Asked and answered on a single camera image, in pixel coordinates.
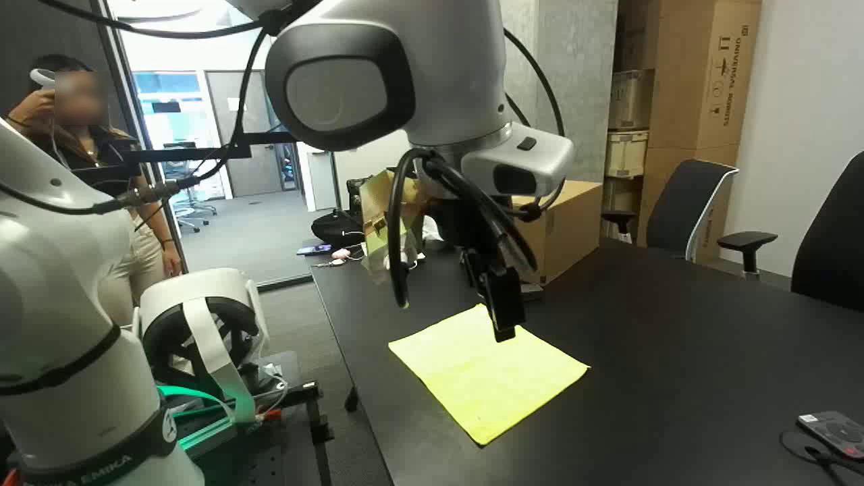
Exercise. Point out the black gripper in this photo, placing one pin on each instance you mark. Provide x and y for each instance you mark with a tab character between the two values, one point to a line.
481	232

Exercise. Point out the yellow towel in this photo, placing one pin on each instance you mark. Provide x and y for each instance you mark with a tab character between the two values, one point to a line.
488	388

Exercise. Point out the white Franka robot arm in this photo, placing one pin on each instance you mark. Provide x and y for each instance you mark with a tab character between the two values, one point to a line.
450	72

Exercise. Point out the brown cardboard box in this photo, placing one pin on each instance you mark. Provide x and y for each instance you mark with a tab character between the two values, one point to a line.
570	231

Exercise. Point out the tan cardboard flap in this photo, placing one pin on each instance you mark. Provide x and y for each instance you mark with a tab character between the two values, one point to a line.
378	212

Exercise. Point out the black bag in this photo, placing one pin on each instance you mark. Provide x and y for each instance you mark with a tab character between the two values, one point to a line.
338	231

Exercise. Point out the shelf with small boxes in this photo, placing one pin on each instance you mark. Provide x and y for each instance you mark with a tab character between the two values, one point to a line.
628	153

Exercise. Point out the black white-framed office chair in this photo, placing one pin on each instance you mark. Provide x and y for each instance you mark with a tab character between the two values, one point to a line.
684	203
837	244

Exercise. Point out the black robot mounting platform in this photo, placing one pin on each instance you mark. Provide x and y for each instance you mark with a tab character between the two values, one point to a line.
280	450

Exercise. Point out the tall cardboard box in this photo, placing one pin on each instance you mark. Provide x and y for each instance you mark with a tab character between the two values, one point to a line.
704	81

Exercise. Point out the small grey rolling chair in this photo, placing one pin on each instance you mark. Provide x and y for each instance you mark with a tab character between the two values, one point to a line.
192	207

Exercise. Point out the small black handheld device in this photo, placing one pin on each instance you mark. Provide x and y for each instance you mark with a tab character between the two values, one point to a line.
808	451

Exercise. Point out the small black flat device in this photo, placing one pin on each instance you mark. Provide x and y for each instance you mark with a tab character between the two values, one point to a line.
832	429

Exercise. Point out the seated person in tan clothes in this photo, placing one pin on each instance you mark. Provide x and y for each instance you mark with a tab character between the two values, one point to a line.
110	150

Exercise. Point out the black camera boom bar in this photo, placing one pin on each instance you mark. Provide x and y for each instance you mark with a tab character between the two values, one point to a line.
216	153

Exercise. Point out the green plastic frame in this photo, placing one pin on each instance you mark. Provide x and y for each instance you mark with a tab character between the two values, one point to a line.
179	393

